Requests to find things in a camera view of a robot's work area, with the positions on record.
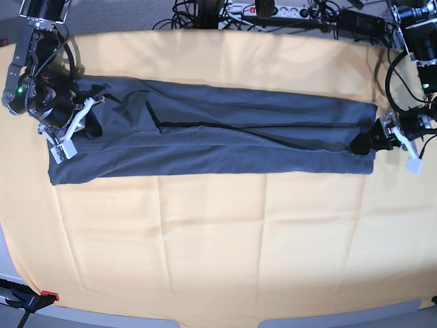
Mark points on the black power adapter brick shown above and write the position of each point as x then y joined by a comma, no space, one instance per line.
357,22

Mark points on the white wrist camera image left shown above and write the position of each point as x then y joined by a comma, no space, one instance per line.
64,151

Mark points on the blue black bar clamp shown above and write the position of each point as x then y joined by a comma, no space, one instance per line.
21,297

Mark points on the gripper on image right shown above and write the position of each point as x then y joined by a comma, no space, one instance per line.
393,130

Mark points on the black arm on image right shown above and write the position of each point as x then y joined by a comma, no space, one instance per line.
414,25

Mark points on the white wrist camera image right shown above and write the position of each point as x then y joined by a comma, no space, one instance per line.
414,165

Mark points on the white power strip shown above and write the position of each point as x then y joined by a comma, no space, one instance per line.
281,13

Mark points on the blue-grey T-shirt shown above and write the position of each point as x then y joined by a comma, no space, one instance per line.
157,128

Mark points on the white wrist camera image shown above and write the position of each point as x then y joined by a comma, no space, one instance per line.
64,151
414,165

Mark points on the black robot base post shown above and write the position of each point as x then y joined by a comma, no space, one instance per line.
208,13

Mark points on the black arm on image left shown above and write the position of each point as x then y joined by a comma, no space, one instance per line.
41,78

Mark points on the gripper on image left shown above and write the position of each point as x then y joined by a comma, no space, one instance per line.
63,114

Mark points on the yellow table cloth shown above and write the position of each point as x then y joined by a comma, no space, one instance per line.
224,250

